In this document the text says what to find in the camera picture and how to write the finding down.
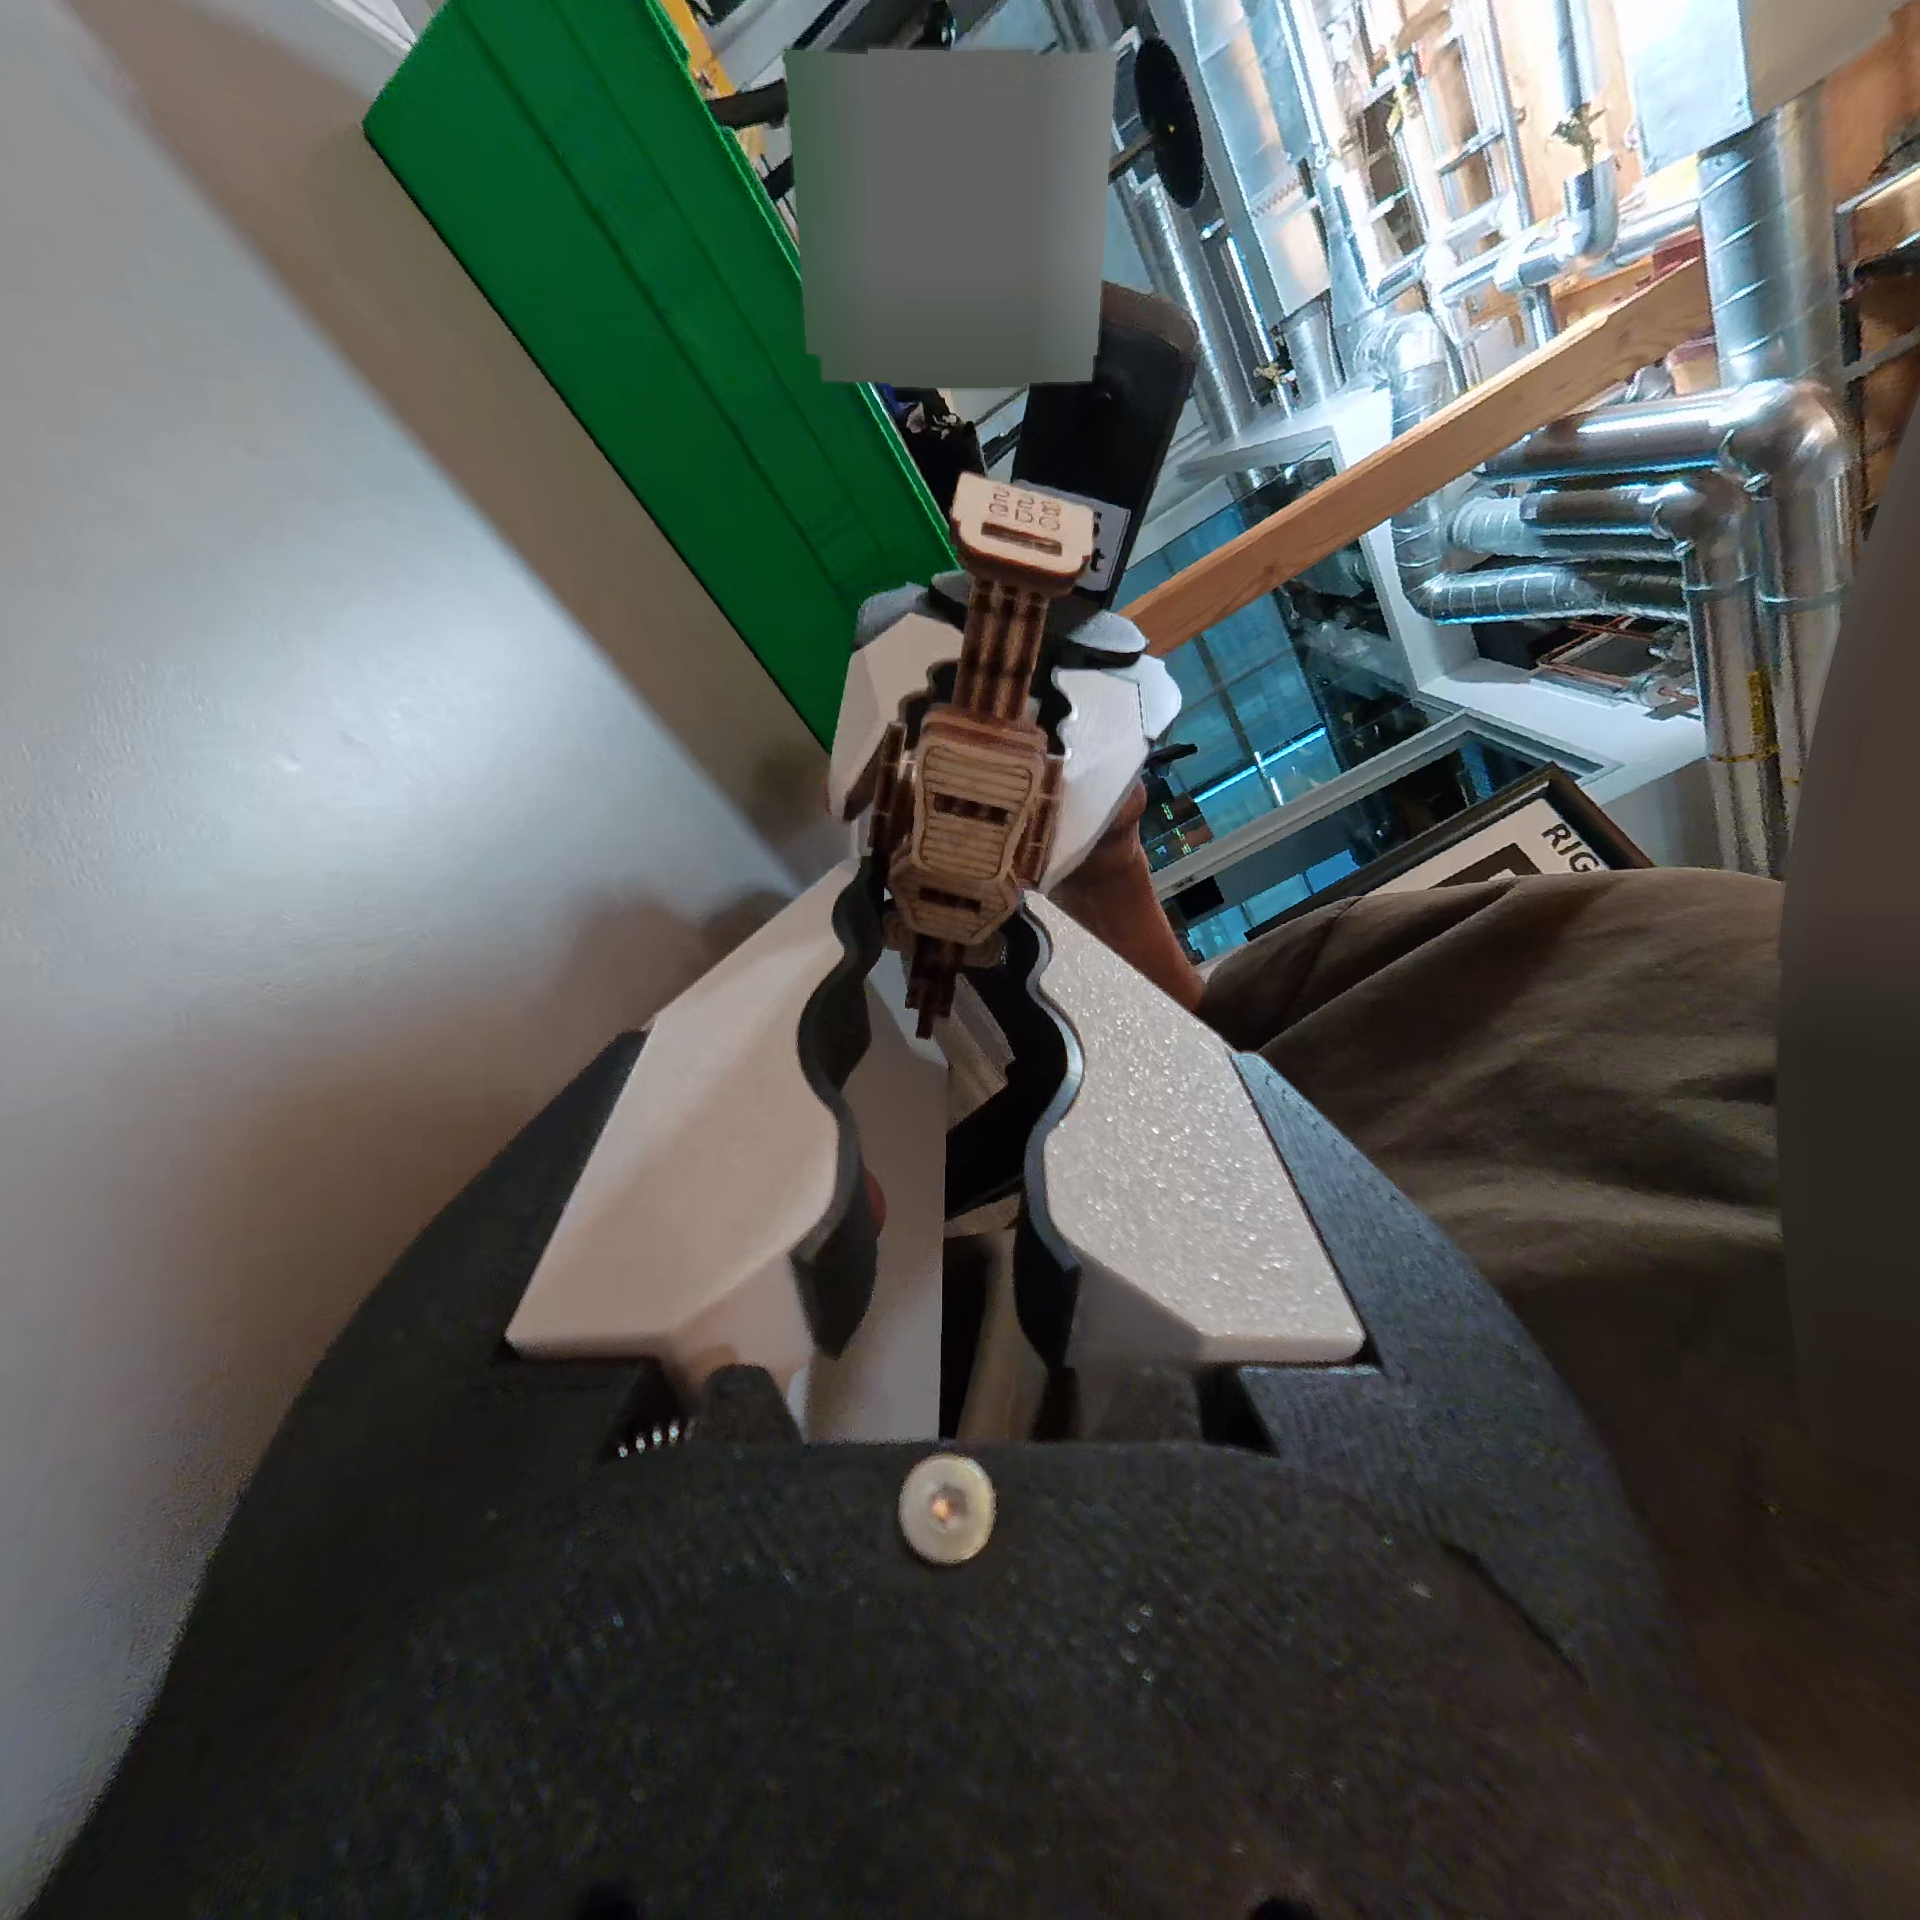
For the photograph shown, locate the wooden beam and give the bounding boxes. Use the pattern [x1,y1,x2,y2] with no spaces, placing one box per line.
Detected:
[1117,246,1719,648]

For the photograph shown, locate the black framed sign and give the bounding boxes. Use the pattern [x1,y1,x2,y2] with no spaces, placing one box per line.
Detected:
[1358,761,1652,910]

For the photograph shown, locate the wooden puzzle model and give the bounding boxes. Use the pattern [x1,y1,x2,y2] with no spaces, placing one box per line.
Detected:
[872,468,1104,1040]

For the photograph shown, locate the green plastic bin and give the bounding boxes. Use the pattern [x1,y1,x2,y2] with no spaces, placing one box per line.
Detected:
[364,0,940,753]

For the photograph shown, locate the person's right hand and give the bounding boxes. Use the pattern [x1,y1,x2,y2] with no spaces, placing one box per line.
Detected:
[1047,817,1206,1014]

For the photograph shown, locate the black round lamp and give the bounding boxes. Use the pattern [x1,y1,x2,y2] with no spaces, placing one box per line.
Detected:
[1130,33,1213,212]

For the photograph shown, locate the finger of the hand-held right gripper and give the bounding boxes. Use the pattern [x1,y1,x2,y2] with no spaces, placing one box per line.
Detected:
[830,593,961,865]
[1034,622,1185,904]

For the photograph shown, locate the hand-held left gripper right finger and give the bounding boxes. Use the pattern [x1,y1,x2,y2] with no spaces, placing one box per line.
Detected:
[1016,900,1374,1374]

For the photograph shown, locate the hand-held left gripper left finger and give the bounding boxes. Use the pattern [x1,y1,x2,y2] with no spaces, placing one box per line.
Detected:
[502,870,887,1368]

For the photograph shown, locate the silver ventilation ducts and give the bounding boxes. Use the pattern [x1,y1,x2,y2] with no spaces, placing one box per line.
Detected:
[1034,0,1920,888]

